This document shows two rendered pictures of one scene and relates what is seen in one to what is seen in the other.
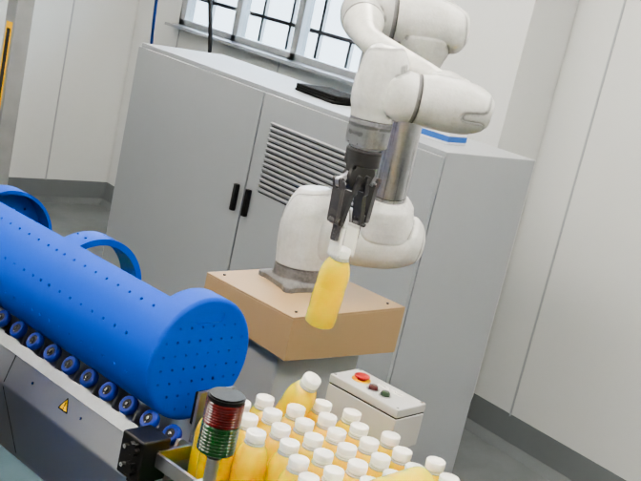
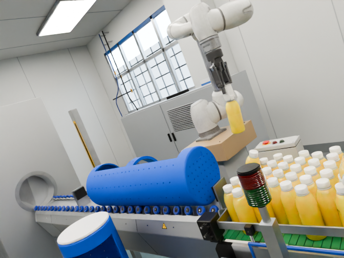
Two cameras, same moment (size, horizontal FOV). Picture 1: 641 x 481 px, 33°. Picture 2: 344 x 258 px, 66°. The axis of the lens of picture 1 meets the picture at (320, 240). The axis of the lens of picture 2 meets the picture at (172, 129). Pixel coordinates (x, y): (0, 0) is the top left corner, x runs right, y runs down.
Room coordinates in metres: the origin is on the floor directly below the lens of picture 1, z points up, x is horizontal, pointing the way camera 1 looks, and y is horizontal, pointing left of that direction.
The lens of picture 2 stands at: (0.95, 0.22, 1.51)
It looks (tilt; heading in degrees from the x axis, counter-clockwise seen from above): 7 degrees down; 2
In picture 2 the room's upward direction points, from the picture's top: 22 degrees counter-clockwise
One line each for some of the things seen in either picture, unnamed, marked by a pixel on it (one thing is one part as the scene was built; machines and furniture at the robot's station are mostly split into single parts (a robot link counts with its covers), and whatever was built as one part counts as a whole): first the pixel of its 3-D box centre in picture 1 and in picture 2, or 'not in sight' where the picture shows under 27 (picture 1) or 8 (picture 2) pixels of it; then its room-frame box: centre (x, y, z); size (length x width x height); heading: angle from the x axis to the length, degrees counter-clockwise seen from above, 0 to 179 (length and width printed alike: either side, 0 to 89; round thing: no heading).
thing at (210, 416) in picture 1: (223, 410); (251, 177); (1.62, 0.09, 1.23); 0.06 x 0.06 x 0.04
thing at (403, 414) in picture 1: (373, 408); (279, 151); (2.23, -0.19, 1.05); 0.20 x 0.10 x 0.10; 49
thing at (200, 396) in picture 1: (209, 414); (221, 193); (2.14, 0.15, 0.99); 0.10 x 0.02 x 0.12; 139
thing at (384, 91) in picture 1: (386, 83); (205, 21); (2.19, -0.06, 1.75); 0.13 x 0.11 x 0.16; 98
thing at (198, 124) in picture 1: (276, 249); (189, 145); (4.72, 0.19, 0.72); 2.15 x 0.54 x 1.45; 42
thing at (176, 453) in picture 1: (232, 441); (238, 197); (2.09, 0.09, 0.96); 0.40 x 0.01 x 0.03; 139
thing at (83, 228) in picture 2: not in sight; (83, 227); (2.27, 0.88, 1.03); 0.28 x 0.28 x 0.01
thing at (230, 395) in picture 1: (217, 438); (257, 194); (1.62, 0.09, 1.18); 0.06 x 0.06 x 0.16
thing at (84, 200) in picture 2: not in sight; (81, 196); (3.01, 1.16, 1.00); 0.10 x 0.04 x 0.15; 139
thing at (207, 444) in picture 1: (218, 435); (256, 192); (1.62, 0.09, 1.18); 0.06 x 0.06 x 0.05
